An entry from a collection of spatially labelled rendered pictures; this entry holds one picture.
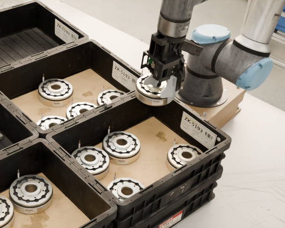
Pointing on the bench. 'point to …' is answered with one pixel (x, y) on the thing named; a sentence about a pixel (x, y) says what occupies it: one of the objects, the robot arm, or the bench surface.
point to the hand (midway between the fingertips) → (164, 93)
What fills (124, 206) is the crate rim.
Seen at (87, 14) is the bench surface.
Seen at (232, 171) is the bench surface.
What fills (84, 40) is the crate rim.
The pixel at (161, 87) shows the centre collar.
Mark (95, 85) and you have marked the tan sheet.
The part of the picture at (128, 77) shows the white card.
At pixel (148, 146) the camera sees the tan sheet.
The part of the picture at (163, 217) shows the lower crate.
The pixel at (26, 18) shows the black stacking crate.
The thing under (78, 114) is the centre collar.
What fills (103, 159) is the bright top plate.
